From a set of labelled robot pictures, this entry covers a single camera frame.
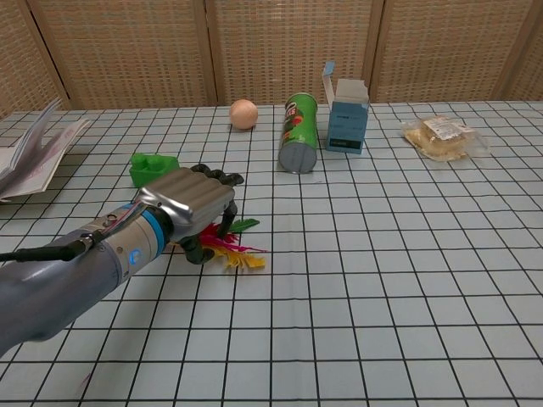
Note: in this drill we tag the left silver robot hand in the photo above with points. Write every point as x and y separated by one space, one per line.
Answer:
191 199

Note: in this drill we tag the colourful feather shuttlecock green base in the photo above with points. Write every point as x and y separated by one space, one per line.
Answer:
237 250

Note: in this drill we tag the checked grid tablecloth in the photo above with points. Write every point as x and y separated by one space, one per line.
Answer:
360 275

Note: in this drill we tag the green toy building brick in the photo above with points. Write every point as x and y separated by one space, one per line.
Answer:
149 167

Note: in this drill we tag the orange ball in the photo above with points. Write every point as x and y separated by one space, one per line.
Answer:
243 114

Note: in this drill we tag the green Pringles can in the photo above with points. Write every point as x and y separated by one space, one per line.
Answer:
299 135

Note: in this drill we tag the open white booklet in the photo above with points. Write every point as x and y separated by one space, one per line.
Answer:
31 157

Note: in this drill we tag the woven bamboo folding screen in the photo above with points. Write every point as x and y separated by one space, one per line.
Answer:
271 51

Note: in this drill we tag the open blue carton box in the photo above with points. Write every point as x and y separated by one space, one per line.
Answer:
347 125

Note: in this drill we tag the bagged bread in clear plastic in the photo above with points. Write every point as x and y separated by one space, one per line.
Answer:
443 137

